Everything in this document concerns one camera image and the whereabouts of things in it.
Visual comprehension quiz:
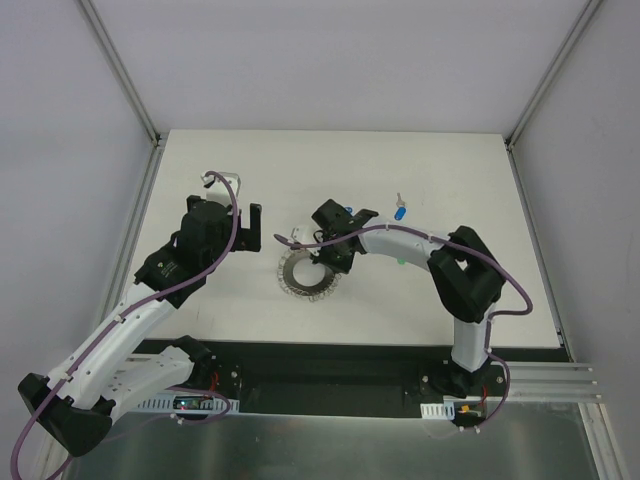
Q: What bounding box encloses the metal key ring disc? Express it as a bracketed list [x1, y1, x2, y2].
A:
[276, 250, 341, 302]

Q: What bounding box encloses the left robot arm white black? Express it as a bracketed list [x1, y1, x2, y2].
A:
[18, 195, 262, 457]

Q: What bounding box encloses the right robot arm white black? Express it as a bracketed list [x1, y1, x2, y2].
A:
[311, 200, 505, 398]

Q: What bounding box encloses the key with solid blue tag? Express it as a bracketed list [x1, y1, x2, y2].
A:
[394, 192, 407, 221]

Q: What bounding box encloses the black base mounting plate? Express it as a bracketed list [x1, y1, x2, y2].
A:
[134, 337, 516, 415]

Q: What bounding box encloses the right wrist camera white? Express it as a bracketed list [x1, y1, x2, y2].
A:
[291, 225, 316, 249]

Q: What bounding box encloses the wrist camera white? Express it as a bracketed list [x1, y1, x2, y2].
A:
[201, 172, 241, 204]
[291, 225, 316, 249]

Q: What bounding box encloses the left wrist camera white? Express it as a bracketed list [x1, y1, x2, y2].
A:
[201, 172, 241, 204]

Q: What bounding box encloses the left white cable duct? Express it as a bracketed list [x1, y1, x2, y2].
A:
[132, 392, 239, 415]

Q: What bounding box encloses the white cable duct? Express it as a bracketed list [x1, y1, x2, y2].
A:
[132, 392, 239, 415]
[420, 401, 455, 421]

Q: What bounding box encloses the right white cable duct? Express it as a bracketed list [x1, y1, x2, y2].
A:
[420, 401, 455, 421]

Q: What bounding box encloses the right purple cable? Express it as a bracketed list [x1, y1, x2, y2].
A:
[272, 224, 533, 441]

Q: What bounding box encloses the left aluminium frame post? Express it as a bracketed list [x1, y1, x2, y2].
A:
[74, 0, 163, 147]

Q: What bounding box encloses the aluminium frame post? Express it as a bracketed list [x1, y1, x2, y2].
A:
[504, 0, 606, 152]
[74, 0, 163, 147]

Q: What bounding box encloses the right aluminium frame post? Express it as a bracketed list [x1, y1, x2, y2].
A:
[504, 0, 606, 152]

